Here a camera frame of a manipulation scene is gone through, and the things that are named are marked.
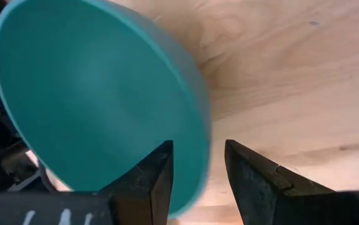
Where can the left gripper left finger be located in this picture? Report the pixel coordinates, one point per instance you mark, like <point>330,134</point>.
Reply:
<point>148,187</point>

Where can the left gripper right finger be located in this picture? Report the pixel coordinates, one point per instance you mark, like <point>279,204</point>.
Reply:
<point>260,193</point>

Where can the teal bowl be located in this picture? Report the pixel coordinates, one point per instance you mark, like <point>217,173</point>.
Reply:
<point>88,93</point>

